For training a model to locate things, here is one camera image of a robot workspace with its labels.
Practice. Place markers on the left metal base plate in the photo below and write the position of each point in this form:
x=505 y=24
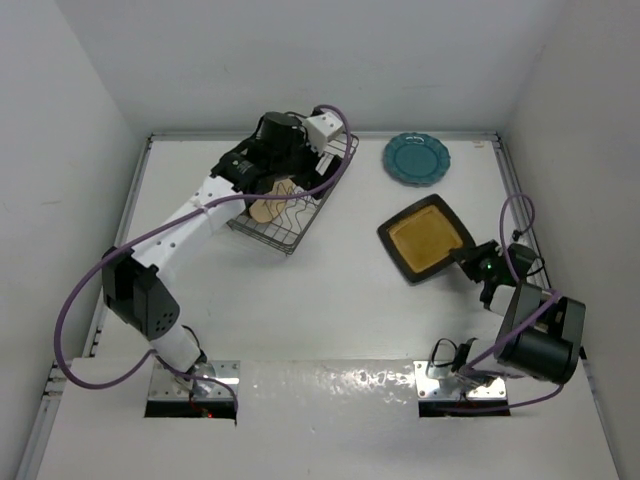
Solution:
x=219 y=382

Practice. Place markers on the tan bird plate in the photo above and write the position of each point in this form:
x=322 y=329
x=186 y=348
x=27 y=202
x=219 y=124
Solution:
x=267 y=211

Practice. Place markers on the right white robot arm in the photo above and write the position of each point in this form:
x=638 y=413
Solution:
x=539 y=336

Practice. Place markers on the metal base plate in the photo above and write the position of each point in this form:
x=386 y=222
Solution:
x=219 y=382
x=440 y=384

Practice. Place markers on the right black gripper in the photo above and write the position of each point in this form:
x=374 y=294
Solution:
x=469 y=258

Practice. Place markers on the teal scalloped plate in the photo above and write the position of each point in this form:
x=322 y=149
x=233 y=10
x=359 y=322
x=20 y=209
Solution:
x=416 y=159

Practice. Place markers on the black square amber plate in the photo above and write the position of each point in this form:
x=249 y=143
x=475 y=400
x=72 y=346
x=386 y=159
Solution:
x=419 y=238

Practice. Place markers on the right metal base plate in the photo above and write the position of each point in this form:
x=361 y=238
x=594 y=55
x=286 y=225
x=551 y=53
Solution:
x=440 y=384

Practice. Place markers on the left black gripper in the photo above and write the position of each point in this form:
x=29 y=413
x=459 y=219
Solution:
x=311 y=180

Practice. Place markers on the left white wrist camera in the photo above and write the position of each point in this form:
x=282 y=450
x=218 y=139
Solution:
x=322 y=128

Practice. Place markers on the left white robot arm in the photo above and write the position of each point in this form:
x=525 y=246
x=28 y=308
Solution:
x=136 y=280

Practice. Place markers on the black wire dish rack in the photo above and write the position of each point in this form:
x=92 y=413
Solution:
x=287 y=231

